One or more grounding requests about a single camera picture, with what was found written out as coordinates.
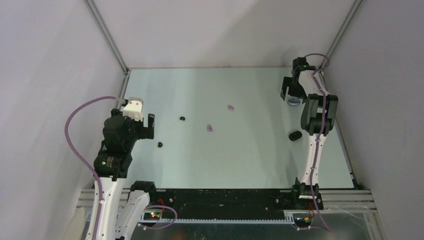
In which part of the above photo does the lavender earbud charging case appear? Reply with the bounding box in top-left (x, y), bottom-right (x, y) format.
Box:
top-left (287, 97), bottom-right (302, 107)

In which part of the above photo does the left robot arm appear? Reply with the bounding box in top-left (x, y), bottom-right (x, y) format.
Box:
top-left (85, 109), bottom-right (158, 240)

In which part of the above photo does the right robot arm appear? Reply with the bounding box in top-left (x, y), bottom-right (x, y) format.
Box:
top-left (277, 56), bottom-right (339, 210)

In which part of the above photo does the black earbud charging case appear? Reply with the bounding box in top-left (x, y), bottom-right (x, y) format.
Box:
top-left (288, 130), bottom-right (303, 142)

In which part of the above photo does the left controller board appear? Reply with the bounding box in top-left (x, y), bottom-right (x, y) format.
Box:
top-left (143, 212), bottom-right (161, 221)

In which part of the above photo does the controller board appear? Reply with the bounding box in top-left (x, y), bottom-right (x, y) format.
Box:
top-left (293, 217), bottom-right (313, 229)
top-left (143, 212), bottom-right (161, 221)

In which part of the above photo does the right controller board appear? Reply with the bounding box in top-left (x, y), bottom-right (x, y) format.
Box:
top-left (293, 217), bottom-right (313, 229)

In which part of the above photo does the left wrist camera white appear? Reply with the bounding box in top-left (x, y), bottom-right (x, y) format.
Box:
top-left (122, 97), bottom-right (144, 122)

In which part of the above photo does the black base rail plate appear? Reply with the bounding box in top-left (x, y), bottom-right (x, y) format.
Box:
top-left (147, 188), bottom-right (324, 220)

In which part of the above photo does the grey slotted cable duct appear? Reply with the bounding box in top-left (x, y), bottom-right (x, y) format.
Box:
top-left (138, 214), bottom-right (295, 225)

